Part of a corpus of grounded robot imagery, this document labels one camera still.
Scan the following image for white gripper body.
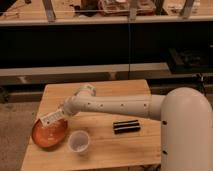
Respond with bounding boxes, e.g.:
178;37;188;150
40;109;65;127

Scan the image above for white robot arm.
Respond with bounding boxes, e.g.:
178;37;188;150
40;84;213;171

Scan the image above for orange ceramic bowl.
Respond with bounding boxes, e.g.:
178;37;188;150
31;119;68;148

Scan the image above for clear plastic cup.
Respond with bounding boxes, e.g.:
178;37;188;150
67;130;90;155

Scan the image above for long wooden shelf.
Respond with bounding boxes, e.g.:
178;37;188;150
0;63;171;86

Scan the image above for wooden table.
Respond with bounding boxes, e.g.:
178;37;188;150
21;80;161;171

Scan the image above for black rectangular block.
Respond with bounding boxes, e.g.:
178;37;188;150
113;120;141;134

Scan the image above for dark box on right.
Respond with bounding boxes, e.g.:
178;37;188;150
167;48;213;74

